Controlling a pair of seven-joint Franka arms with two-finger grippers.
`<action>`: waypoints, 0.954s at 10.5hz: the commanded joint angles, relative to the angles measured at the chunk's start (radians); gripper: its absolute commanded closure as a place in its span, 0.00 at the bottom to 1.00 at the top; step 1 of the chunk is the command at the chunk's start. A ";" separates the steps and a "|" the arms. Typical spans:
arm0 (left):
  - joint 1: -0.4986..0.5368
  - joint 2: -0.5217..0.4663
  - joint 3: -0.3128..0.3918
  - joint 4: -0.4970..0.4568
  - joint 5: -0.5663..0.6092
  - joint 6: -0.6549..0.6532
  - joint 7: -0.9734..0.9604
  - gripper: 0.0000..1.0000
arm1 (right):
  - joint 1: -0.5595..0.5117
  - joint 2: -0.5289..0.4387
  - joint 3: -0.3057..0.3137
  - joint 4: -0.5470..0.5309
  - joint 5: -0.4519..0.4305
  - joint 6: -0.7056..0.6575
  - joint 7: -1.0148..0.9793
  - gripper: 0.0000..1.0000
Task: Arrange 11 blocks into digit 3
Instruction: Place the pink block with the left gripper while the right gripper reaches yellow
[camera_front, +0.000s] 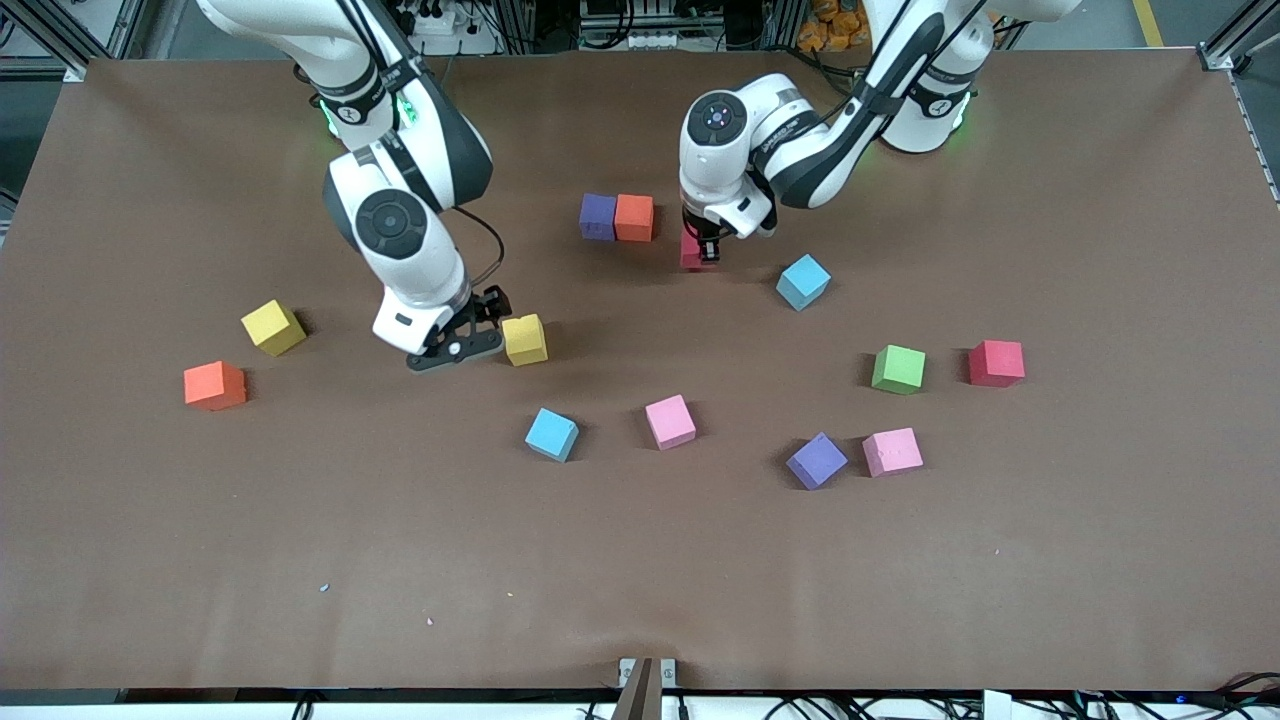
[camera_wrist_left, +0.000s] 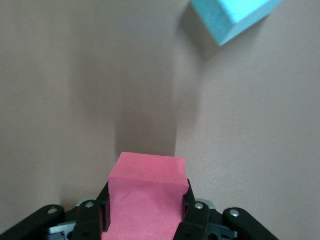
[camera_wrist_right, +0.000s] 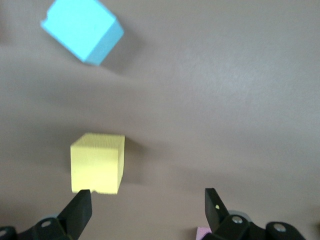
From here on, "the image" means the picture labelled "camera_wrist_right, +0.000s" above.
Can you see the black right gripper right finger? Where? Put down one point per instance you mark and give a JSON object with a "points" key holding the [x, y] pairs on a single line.
{"points": [[215, 215]]}

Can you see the blue foam cube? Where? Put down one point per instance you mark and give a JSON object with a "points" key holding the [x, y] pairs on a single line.
{"points": [[82, 27]]}

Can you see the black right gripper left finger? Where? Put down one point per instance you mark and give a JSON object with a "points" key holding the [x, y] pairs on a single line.
{"points": [[77, 215]]}

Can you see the yellow foam cube with notch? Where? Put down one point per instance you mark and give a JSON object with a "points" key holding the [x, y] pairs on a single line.
{"points": [[96, 165]]}

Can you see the pink foam cube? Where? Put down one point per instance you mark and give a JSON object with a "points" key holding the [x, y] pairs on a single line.
{"points": [[202, 234]]}

